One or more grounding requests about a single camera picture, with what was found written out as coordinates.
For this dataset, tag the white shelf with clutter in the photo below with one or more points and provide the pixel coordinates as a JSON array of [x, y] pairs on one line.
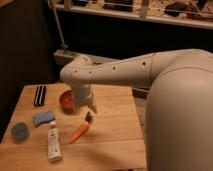
[[189, 13]]

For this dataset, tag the round blue scrubber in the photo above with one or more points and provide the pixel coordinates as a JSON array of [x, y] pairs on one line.
[[20, 131]]

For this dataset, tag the blue sponge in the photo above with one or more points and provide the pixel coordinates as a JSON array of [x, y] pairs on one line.
[[43, 117]]

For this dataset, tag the white tube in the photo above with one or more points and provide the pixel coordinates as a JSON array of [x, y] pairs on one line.
[[54, 147]]

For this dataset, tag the metal pole stand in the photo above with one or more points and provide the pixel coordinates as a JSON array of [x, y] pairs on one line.
[[64, 46]]

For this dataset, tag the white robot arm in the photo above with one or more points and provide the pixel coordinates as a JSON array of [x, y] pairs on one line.
[[179, 105]]

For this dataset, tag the orange toy carrot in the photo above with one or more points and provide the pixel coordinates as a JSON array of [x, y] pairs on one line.
[[82, 129]]

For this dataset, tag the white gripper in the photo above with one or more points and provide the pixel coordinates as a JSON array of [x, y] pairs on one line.
[[83, 96]]

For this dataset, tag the grey baseboard rail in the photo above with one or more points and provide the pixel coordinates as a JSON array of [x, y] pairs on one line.
[[63, 57]]

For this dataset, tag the red ceramic bowl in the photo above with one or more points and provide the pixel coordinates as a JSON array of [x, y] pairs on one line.
[[66, 101]]

